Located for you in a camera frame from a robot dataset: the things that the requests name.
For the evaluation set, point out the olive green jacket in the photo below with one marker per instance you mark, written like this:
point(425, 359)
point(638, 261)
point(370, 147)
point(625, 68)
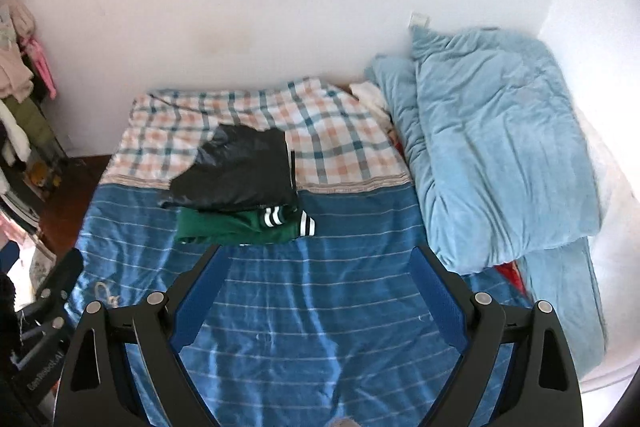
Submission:
point(32, 122)

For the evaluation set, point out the bed with blue striped sheet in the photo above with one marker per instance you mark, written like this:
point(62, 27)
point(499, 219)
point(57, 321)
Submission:
point(300, 297)

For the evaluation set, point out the printed fabric bag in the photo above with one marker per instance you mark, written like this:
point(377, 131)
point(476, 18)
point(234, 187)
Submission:
point(44, 264)

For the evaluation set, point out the black leather jacket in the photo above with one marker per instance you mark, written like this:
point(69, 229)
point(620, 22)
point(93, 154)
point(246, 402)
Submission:
point(240, 172)

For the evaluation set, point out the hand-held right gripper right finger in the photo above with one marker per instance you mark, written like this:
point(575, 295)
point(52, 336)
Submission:
point(445, 304)

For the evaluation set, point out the red cloth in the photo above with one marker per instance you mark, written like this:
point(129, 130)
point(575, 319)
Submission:
point(510, 274)

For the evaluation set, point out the plaid blanket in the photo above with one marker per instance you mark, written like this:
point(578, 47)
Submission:
point(325, 132)

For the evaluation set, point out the white cloth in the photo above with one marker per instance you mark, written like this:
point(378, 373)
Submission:
point(370, 97)

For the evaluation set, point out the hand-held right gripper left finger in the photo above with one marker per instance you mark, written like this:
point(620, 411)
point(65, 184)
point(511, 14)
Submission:
point(192, 309)

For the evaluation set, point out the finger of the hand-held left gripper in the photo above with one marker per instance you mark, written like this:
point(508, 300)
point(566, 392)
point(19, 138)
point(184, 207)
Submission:
point(65, 272)
point(9, 259)

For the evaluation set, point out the light blue duvet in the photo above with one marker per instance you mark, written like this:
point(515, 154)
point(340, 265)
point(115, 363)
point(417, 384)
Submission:
point(490, 142)

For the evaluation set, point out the white wall hook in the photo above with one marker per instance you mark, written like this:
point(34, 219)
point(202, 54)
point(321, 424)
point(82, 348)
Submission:
point(419, 20)

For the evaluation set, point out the white bedding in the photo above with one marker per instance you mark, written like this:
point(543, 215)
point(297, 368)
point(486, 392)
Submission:
point(615, 217)

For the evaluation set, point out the clothes rack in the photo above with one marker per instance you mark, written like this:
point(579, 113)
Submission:
point(20, 147)

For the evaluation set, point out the pile of pink beige garments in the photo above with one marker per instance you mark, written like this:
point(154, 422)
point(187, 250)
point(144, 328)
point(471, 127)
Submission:
point(12, 62)

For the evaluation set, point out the green garment with white stripes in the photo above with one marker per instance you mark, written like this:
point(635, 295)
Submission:
point(225, 224)

